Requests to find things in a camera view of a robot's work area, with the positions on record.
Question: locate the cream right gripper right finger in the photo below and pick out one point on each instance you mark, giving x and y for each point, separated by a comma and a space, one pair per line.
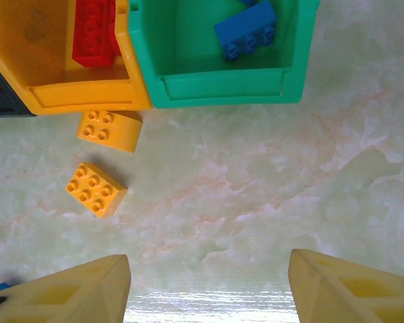
343, 296

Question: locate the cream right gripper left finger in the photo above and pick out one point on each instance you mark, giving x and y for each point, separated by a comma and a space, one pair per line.
70, 296

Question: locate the yellow six-stud lego brick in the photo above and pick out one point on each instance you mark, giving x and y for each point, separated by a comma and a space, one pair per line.
94, 188

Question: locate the long red lego brick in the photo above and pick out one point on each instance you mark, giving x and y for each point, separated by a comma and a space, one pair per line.
91, 33

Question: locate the long blue lego brick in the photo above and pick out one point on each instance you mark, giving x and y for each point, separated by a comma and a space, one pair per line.
245, 30

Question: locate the yellow curved lego brick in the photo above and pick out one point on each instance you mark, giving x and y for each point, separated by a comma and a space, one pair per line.
118, 134

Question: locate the yellow plastic bin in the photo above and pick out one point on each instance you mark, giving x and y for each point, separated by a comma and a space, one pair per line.
47, 97

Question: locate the black plastic bin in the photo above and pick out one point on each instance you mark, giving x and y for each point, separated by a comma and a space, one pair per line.
0, 104

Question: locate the green plastic bin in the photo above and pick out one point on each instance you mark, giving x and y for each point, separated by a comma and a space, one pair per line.
222, 87

